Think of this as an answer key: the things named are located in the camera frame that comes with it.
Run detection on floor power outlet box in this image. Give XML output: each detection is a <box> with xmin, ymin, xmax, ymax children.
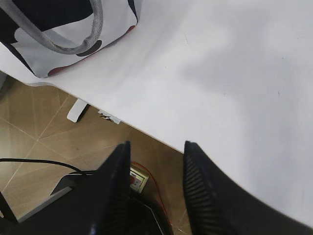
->
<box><xmin>130</xmin><ymin>165</ymin><xmax>149</xmax><ymax>193</ymax></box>

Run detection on navy blue lunch bag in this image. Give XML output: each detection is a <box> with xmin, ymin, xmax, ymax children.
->
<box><xmin>0</xmin><ymin>0</ymin><xmax>138</xmax><ymax>78</ymax></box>

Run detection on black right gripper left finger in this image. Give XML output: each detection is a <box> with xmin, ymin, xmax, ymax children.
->
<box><xmin>89</xmin><ymin>141</ymin><xmax>131</xmax><ymax>235</ymax></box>

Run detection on white tape on table edge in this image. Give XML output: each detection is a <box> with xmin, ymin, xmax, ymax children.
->
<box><xmin>98</xmin><ymin>110</ymin><xmax>121</xmax><ymax>124</ymax></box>

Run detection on orange floor wire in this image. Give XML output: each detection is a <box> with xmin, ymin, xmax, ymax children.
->
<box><xmin>132</xmin><ymin>161</ymin><xmax>172</xmax><ymax>228</ymax></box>

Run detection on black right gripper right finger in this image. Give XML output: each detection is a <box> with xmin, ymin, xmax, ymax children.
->
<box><xmin>183</xmin><ymin>141</ymin><xmax>313</xmax><ymax>235</ymax></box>

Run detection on black floor cables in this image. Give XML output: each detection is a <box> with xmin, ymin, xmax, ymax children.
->
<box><xmin>0</xmin><ymin>158</ymin><xmax>98</xmax><ymax>176</ymax></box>

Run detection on white table leg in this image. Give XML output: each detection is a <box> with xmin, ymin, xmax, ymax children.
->
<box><xmin>67</xmin><ymin>99</ymin><xmax>89</xmax><ymax>123</ymax></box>

